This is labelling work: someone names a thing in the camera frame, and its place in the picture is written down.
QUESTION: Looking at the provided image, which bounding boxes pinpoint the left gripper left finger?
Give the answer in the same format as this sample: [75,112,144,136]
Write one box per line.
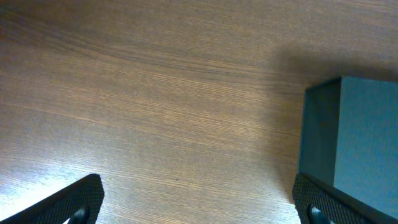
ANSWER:
[1,174,104,224]

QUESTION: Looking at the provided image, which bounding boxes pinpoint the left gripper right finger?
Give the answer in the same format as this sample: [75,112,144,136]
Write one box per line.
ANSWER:
[292,172,397,224]

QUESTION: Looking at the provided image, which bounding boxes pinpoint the black box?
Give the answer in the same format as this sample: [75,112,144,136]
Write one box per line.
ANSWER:
[297,77,397,219]

